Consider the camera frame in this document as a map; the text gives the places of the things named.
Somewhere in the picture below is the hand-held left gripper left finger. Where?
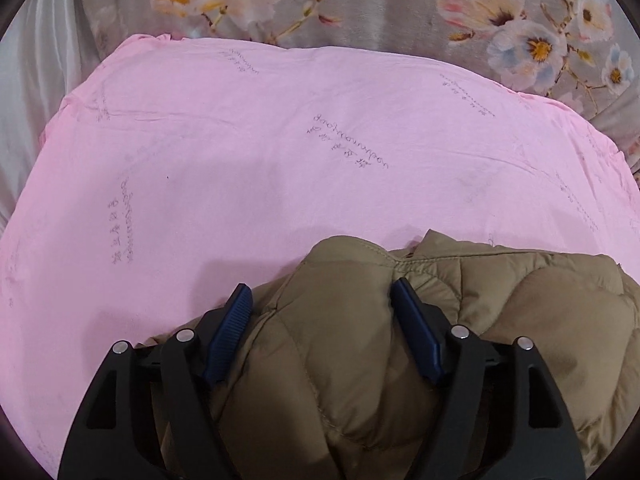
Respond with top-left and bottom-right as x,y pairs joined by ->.
57,282 -> 253,480

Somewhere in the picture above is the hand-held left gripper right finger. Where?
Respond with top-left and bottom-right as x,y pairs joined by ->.
390,277 -> 586,480

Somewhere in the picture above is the olive quilted jacket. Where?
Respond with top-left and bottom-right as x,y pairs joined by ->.
140,230 -> 640,480

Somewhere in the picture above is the pink bed sheet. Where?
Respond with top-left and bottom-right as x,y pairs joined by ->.
0,34 -> 640,480

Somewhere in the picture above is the white satin curtain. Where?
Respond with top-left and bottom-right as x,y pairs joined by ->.
0,0 -> 118,221

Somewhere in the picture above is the grey floral cloth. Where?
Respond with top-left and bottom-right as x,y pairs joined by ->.
80,0 -> 640,176

